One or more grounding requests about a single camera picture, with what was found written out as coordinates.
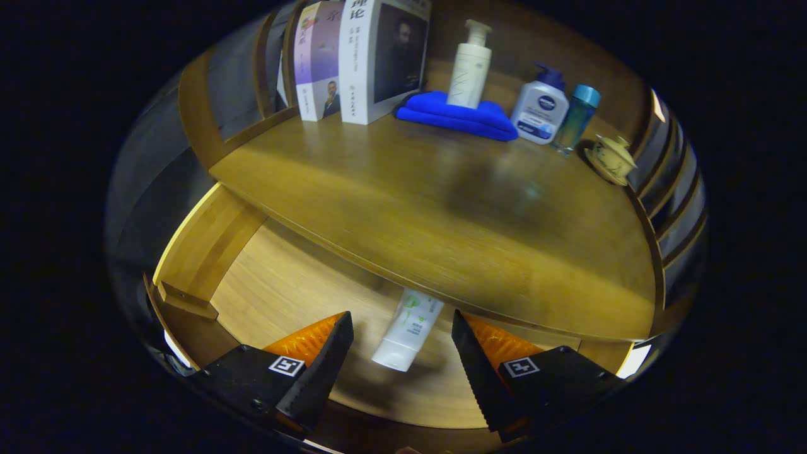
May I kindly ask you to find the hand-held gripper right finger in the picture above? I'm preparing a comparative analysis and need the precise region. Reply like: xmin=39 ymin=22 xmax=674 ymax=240
xmin=451 ymin=310 xmax=625 ymax=443

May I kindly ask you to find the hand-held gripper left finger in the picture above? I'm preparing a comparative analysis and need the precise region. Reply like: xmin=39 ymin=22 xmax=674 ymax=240
xmin=189 ymin=311 xmax=355 ymax=439

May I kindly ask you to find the white squeeze tube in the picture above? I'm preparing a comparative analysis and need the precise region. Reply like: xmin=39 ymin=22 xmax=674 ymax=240
xmin=371 ymin=288 xmax=444 ymax=373

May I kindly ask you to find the wooden drawer with black knob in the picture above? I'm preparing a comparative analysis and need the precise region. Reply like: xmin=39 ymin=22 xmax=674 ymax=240
xmin=144 ymin=183 xmax=634 ymax=454

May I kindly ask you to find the wooden countertop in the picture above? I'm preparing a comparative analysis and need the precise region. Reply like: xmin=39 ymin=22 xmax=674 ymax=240
xmin=209 ymin=104 xmax=656 ymax=341

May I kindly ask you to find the brown wooden cabinet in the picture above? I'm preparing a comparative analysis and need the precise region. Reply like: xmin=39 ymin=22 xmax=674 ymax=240
xmin=177 ymin=0 xmax=710 ymax=354

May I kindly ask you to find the yellow saucer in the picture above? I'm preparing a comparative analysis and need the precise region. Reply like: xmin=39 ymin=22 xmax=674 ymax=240
xmin=584 ymin=142 xmax=631 ymax=187

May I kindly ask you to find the yellow lidded teacup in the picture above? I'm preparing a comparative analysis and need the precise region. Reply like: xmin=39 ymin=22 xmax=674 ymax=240
xmin=593 ymin=134 xmax=637 ymax=180

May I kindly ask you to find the blue folded cloth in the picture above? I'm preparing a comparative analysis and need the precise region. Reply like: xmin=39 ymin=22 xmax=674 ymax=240
xmin=395 ymin=91 xmax=519 ymax=142

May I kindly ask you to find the white bottle with blue pump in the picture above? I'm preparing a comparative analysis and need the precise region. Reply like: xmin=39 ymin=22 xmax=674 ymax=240
xmin=510 ymin=63 xmax=570 ymax=146

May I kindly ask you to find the teal slim bottle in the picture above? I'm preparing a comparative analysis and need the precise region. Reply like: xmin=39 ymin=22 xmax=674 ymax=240
xmin=553 ymin=84 xmax=601 ymax=156

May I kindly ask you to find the tall white pump bottle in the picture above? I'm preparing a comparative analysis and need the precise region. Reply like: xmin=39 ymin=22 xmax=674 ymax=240
xmin=446 ymin=19 xmax=493 ymax=109

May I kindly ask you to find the purple book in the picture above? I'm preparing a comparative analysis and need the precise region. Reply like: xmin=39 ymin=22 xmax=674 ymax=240
xmin=293 ymin=0 xmax=344 ymax=122

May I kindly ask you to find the thick white book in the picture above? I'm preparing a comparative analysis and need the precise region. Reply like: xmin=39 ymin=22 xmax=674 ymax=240
xmin=339 ymin=0 xmax=433 ymax=125

